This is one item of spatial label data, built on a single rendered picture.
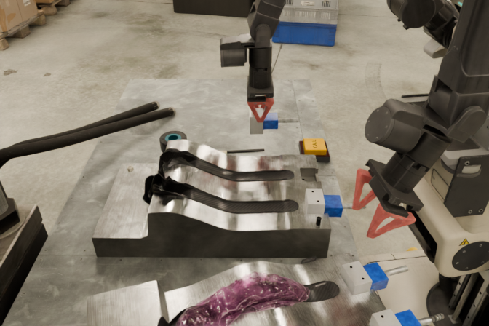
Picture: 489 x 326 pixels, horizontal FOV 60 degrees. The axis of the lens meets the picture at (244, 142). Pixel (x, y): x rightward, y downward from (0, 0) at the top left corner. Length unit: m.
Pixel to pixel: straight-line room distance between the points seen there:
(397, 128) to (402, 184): 0.11
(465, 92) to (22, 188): 2.35
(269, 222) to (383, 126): 0.36
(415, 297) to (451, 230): 0.57
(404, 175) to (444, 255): 0.47
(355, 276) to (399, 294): 0.79
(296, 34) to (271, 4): 3.23
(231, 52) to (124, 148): 0.48
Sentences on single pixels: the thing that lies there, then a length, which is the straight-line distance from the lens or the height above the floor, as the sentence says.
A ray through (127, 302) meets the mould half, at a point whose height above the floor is 0.91.
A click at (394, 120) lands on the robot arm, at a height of 1.21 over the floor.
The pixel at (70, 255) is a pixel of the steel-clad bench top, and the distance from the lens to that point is 1.03.
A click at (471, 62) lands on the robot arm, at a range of 0.65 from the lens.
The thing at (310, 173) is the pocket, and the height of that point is 0.87.
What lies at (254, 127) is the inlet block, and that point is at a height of 0.92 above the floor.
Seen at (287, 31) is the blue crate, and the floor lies 0.12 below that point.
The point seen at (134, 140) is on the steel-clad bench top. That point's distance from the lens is 1.34.
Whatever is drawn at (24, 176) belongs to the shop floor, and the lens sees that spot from 2.74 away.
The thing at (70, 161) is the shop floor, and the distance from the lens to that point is 2.75.
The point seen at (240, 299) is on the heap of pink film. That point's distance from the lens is 0.76.
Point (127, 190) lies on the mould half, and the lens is 1.06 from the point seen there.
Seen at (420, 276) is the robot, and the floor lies 0.28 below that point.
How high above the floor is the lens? 1.53
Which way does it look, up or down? 34 degrees down
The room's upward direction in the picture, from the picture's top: straight up
